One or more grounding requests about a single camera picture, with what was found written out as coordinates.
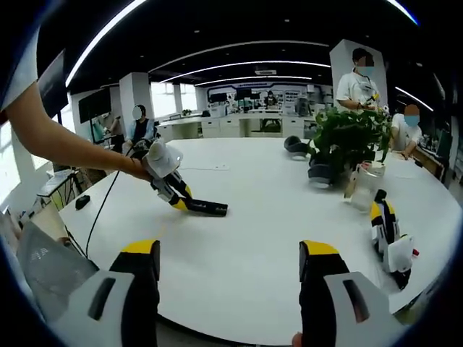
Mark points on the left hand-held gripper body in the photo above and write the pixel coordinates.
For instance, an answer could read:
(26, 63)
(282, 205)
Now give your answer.
(162, 159)

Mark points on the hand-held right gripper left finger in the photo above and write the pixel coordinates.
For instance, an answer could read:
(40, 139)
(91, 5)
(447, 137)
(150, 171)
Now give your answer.
(134, 300)

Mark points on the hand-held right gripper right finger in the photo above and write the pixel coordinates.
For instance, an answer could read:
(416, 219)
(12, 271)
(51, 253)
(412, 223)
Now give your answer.
(322, 300)

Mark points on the black remote control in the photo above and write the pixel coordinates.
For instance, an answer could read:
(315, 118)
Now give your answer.
(210, 209)

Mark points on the person's left hand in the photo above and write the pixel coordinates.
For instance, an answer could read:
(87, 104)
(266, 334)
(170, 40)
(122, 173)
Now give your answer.
(137, 170)

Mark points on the person's right hand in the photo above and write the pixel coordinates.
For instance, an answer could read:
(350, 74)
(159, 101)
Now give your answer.
(297, 340)

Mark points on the small black device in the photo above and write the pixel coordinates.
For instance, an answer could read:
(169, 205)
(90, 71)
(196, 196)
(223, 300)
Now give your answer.
(82, 201)

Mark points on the black screen on stand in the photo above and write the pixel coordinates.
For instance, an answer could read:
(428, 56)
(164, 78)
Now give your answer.
(94, 106)

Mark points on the idle hand-held gripper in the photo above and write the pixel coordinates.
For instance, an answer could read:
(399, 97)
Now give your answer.
(399, 253)

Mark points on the clear glass jar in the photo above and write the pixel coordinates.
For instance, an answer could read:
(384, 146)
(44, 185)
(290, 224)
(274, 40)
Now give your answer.
(363, 195)

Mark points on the beige paper tag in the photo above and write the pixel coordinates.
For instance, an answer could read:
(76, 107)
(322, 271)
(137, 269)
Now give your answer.
(351, 182)

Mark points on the dark hanging display panel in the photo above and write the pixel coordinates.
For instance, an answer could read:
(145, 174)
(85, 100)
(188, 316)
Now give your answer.
(54, 83)

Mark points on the long ceiling light strip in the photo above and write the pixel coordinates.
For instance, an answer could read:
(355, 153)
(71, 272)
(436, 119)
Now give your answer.
(105, 32)

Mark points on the green leafy plant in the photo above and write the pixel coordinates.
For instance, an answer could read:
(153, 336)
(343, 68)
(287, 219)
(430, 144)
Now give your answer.
(343, 137)

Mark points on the white shirt sleeve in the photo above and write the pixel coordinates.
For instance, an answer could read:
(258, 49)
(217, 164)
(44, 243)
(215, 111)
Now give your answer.
(20, 72)

